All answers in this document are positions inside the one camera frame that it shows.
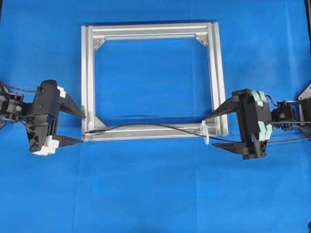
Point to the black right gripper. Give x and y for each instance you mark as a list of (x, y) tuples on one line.
[(254, 115)]

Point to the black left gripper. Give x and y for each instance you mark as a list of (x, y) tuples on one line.
[(44, 112)]

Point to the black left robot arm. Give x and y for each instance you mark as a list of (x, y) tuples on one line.
[(13, 109)]

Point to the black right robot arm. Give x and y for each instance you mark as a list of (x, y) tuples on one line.
[(288, 115)]

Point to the aluminium extrusion frame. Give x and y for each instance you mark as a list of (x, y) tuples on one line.
[(146, 81)]

